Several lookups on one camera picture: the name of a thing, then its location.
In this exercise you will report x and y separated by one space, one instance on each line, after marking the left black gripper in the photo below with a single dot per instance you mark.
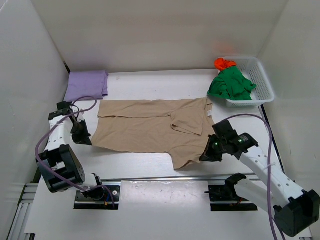
80 133

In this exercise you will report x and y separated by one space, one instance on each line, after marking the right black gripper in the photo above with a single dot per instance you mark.
213 149

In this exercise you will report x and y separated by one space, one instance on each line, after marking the beige t shirt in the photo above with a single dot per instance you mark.
180 128

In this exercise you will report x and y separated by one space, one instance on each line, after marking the purple t shirt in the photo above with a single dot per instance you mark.
87 84

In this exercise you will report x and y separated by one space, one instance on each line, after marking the green t shirt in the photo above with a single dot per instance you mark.
231 84

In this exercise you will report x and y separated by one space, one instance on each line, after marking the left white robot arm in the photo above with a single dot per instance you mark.
60 167

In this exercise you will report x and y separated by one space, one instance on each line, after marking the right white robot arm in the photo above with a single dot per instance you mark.
290 208

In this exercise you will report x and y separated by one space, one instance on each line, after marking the orange t shirt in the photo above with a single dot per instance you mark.
221 64

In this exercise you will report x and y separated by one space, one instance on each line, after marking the white plastic basket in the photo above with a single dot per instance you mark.
253 70

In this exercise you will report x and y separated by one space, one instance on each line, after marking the white front board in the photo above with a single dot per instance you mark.
178 210

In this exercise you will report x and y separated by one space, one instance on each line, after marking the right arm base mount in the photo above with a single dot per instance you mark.
223 197

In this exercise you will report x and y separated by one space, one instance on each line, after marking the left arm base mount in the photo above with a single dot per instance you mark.
101 199

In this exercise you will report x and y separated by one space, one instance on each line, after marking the aluminium frame rail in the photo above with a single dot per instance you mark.
148 167

